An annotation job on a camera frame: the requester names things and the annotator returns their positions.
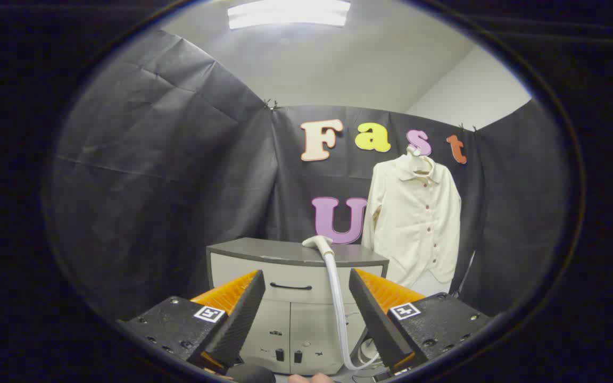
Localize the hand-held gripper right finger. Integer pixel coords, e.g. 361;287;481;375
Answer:
349;268;493;373

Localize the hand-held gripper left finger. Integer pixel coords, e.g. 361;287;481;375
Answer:
117;270;266;373

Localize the white garment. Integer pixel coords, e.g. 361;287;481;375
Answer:
412;269;453;297

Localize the cream button shirt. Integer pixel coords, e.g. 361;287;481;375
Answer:
361;154;462;288

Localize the white clothes hanger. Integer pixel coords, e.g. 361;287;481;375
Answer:
405;145;435;176

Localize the grey cabinet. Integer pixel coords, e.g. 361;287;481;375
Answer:
205;237;391;376

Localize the black backdrop cloth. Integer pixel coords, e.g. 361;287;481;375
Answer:
46;29;570;320

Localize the ceiling light panel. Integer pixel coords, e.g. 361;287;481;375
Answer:
227;0;351;30

